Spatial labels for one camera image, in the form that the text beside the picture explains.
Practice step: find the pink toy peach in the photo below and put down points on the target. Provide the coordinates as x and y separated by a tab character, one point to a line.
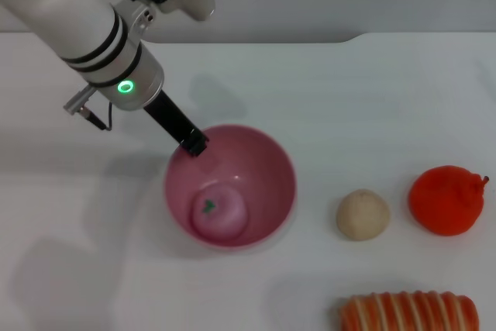
219	212

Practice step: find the pink plastic bowl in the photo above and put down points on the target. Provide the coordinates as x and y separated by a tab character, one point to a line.
255	176

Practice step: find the red-orange toy fruit with stem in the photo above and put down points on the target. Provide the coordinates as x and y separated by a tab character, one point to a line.
441	203

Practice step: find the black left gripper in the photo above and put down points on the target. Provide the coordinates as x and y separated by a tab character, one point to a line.
170	118

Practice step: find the orange white-striped toy salmon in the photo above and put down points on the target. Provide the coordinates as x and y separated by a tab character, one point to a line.
407	313

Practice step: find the beige round toy bun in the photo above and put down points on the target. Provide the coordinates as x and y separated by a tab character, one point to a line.
362	214

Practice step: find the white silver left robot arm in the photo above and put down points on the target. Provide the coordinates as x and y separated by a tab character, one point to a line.
77	28

